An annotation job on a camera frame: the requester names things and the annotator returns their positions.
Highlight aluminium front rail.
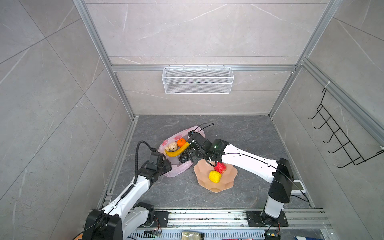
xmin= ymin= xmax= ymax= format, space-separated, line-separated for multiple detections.
xmin=156 ymin=209 xmax=331 ymax=231

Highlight pink plastic bag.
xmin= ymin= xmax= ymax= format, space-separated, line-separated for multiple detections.
xmin=158 ymin=126 xmax=205 ymax=178

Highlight red fake strawberry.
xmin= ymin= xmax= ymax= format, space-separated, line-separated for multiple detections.
xmin=214 ymin=162 xmax=227 ymax=174

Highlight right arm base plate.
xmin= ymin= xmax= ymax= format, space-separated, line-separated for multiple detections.
xmin=246 ymin=211 xmax=289 ymax=227

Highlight yellow fake lemon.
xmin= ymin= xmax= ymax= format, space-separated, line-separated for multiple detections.
xmin=209 ymin=171 xmax=222 ymax=184

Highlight dark fake grapes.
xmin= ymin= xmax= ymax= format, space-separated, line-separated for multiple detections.
xmin=178 ymin=152 xmax=190 ymax=164

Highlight beige fake mushroom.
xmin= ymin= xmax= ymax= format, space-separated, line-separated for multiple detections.
xmin=167 ymin=142 xmax=178 ymax=152

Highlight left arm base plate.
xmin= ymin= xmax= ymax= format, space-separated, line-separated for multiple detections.
xmin=139 ymin=211 xmax=170 ymax=229

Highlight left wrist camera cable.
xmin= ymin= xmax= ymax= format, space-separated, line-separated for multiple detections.
xmin=134 ymin=140 xmax=157 ymax=181

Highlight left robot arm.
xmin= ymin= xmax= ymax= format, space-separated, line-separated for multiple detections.
xmin=75 ymin=152 xmax=172 ymax=240

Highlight white wire mesh basket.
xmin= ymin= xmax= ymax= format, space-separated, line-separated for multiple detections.
xmin=162 ymin=67 xmax=235 ymax=95

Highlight white digital timer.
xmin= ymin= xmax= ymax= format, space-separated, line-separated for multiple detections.
xmin=291 ymin=180 xmax=307 ymax=196

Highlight orange fake fruit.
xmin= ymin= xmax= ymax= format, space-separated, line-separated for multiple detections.
xmin=177 ymin=138 xmax=187 ymax=148

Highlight black wire hook rack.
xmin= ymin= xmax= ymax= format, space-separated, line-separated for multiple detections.
xmin=308 ymin=88 xmax=384 ymax=169

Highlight yellow fake banana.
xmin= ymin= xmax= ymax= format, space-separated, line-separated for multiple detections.
xmin=165 ymin=143 xmax=190 ymax=157

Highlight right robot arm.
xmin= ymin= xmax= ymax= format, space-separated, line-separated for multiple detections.
xmin=187 ymin=131 xmax=294 ymax=222

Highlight pink scalloped bowl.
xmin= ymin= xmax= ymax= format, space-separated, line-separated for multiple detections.
xmin=194 ymin=160 xmax=238 ymax=193

